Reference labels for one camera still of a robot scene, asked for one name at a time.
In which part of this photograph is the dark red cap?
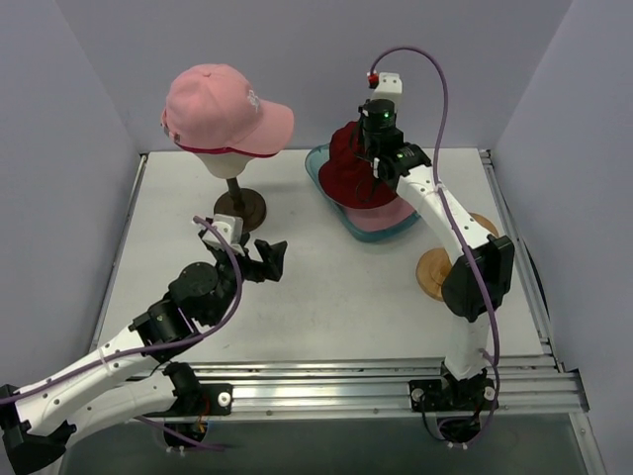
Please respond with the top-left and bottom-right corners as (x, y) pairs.
(318, 121), (397, 209)

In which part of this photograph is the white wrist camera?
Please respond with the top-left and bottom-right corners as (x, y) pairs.
(368, 72), (404, 109)
(199, 214), (244, 255)

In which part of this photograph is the light pink cap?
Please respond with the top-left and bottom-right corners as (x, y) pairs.
(160, 64), (295, 153)

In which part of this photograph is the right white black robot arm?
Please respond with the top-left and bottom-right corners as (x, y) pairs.
(359, 99), (515, 409)

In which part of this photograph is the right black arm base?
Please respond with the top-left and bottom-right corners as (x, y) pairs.
(407, 375), (498, 448)

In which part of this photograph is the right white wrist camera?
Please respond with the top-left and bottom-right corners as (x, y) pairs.
(368, 72), (404, 109)

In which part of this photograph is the wooden egg-shaped hat stand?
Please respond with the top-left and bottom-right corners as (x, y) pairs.
(415, 213), (499, 302)

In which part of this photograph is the aluminium front rail frame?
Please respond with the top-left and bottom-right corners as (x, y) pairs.
(44, 147), (609, 475)

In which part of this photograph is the cream fabric mannequin head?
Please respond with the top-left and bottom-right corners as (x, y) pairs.
(196, 152), (253, 180)

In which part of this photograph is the dark round mannequin stand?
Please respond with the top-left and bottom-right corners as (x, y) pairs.
(214, 178), (267, 233)

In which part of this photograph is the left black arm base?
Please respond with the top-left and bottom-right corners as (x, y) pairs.
(162, 363), (233, 449)

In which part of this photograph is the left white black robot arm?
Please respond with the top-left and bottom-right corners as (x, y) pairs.
(1, 239), (288, 474)

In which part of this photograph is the magenta baseball cap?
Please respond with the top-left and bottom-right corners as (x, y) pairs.
(177, 144), (279, 158)

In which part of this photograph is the teal transparent plastic tray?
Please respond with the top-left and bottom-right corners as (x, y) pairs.
(304, 142), (421, 244)

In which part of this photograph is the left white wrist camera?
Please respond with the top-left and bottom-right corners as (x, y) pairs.
(199, 214), (244, 255)

